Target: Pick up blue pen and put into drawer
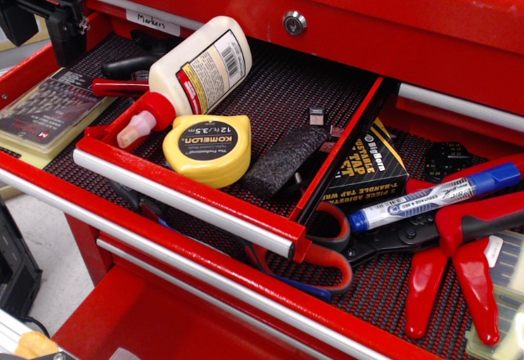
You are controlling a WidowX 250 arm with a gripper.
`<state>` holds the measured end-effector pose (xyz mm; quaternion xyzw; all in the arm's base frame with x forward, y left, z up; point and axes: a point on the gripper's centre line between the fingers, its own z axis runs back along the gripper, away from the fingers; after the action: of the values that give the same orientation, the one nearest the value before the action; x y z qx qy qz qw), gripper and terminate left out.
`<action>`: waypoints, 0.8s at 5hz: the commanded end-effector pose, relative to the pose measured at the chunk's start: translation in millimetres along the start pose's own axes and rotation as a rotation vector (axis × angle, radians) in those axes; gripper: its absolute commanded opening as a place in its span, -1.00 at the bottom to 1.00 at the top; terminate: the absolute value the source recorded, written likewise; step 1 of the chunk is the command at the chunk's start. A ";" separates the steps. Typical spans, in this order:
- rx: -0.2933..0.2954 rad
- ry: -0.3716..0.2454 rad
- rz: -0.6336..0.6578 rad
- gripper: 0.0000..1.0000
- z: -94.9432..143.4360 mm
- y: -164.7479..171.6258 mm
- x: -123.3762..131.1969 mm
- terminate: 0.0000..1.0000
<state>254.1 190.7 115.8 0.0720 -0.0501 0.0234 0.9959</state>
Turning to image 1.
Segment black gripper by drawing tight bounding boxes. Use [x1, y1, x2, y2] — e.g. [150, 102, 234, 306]
[1, 0, 89, 67]

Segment blue Bic marker pen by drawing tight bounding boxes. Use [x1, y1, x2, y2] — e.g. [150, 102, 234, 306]
[348, 162, 521, 232]

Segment red upper open drawer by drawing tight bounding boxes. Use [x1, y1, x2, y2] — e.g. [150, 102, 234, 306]
[73, 40, 395, 262]

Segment red open drawer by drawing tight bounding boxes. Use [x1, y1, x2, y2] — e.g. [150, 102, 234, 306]
[0, 11, 524, 360]
[73, 40, 395, 262]

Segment red lower open drawer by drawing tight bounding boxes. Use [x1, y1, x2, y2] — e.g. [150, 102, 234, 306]
[0, 11, 524, 360]

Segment white Markers label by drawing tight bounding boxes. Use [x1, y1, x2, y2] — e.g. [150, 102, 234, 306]
[125, 10, 181, 37]

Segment drill bit set case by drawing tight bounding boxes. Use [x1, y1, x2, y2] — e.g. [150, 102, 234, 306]
[1, 68, 115, 169]

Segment white wood glue bottle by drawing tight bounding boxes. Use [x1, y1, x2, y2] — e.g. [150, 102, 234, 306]
[116, 16, 254, 150]

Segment yellow Komelon tape measure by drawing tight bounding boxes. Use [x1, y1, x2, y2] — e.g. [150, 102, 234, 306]
[162, 115, 251, 189]

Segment silver cabinet lock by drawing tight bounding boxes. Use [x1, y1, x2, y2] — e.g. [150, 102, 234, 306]
[282, 11, 308, 36]

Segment black foam block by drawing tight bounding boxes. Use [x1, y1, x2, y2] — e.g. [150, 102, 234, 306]
[242, 125, 330, 198]

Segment black box on floor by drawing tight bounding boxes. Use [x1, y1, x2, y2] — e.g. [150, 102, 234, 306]
[1, 200, 43, 318]

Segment small black USB dongle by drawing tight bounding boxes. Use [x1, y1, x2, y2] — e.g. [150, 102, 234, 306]
[309, 106, 325, 126]

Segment black yellow tap wrench box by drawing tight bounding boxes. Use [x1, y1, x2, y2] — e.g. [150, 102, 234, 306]
[322, 119, 409, 213]

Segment red tool chest cabinet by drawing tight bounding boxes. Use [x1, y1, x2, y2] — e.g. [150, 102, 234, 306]
[58, 0, 523, 359]

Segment red black crimping tool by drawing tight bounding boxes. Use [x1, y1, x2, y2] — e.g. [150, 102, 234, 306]
[342, 153, 523, 346]

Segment clear plastic bit case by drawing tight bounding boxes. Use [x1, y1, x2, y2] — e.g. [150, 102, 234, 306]
[466, 231, 523, 360]

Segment red handled tool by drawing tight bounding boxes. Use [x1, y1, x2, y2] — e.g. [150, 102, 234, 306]
[92, 78, 149, 97]

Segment black handled tool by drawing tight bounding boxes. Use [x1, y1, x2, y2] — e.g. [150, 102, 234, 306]
[101, 53, 160, 79]

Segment red grey handled scissors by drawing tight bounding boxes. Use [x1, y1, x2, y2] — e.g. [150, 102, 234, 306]
[238, 202, 353, 302]

